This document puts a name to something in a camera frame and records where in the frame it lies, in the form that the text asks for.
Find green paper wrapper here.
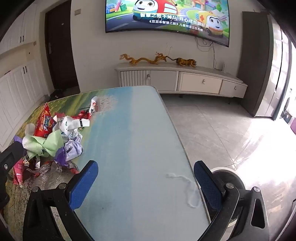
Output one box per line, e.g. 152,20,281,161
22,130,64,160

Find purple white wrapper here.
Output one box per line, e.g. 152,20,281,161
54,138,83,168

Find clear plastic bag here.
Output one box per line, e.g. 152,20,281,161
30,162,62,190

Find red chip bag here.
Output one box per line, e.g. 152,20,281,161
34,103,56,138

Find red white paper box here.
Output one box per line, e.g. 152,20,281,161
53,110,91,122

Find white red snack wrapper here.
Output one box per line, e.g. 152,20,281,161
89,96,100,116

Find white round trash bin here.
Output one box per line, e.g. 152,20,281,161
211,167,245,240

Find red snack packet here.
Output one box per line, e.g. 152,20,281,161
13,157,31,188

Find landscape print table mat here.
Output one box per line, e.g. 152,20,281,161
4,85,210,241

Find black shoes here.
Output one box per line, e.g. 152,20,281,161
49,89,64,101

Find dark brown door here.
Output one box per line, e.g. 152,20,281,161
45,1,80,91

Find white TV cabinet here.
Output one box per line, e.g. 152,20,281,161
115,63,247,98

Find golden tiger figurine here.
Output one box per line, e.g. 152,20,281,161
166,56,197,68

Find grey refrigerator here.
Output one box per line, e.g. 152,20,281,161
237,11,292,120

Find golden dragon figurine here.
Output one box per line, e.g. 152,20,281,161
119,52,167,65

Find white string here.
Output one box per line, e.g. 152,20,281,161
165,172,202,208

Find white wall cabinets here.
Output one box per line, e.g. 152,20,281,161
1,3,45,151

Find wall-mounted curved television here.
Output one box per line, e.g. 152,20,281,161
105,0,230,47

